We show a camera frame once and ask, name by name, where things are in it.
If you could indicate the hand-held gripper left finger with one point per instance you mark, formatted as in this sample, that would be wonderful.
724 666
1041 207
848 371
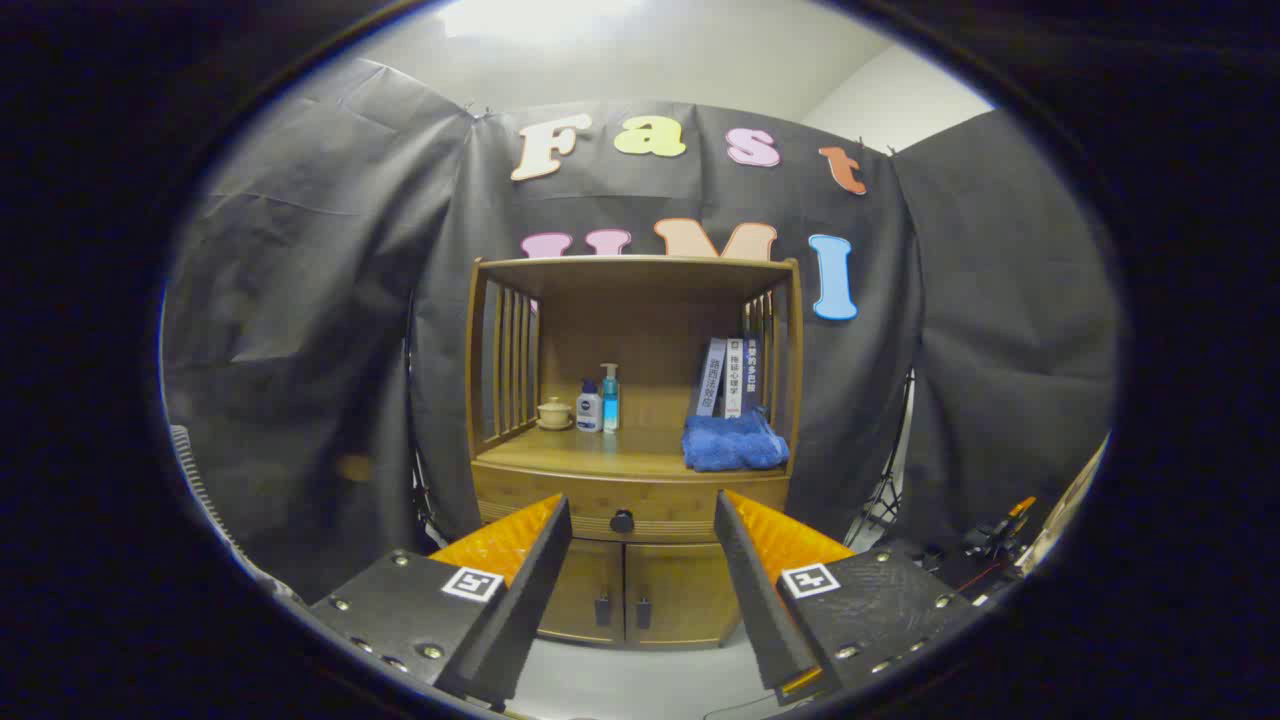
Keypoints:
530 590

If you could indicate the wooden cabinet door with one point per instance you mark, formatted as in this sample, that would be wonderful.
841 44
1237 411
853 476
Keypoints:
680 590
590 580

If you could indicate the blue towel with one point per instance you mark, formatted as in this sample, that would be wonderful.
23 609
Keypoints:
735 442

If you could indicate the white book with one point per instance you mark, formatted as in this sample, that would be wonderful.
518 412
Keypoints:
734 378

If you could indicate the black light stand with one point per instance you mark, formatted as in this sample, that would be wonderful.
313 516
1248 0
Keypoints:
880 500

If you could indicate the wooden drawer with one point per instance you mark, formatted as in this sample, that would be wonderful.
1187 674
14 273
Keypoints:
640 495

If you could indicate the dark blue book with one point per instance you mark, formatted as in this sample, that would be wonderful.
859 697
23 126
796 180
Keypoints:
751 372

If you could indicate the black drawer knob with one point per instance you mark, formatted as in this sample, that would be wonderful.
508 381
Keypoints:
622 521

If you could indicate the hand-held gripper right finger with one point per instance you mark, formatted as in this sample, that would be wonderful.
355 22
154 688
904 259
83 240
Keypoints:
755 590

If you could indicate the wooden cabinet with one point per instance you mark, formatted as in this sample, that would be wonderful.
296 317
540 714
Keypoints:
650 320

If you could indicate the beige lidded ceramic cup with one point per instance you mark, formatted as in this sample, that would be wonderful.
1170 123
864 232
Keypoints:
554 412

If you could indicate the black device with orange tip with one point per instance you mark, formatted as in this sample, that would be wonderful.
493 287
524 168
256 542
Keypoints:
1000 535

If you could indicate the black backdrop cloth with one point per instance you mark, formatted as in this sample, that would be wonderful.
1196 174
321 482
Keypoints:
300 300

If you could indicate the white bottle with blue cap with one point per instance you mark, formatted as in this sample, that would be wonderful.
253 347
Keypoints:
589 410

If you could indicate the blue pump bottle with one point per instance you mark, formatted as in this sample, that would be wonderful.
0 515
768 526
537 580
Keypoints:
610 402

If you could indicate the light grey book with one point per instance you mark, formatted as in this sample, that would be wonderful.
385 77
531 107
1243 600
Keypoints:
711 378

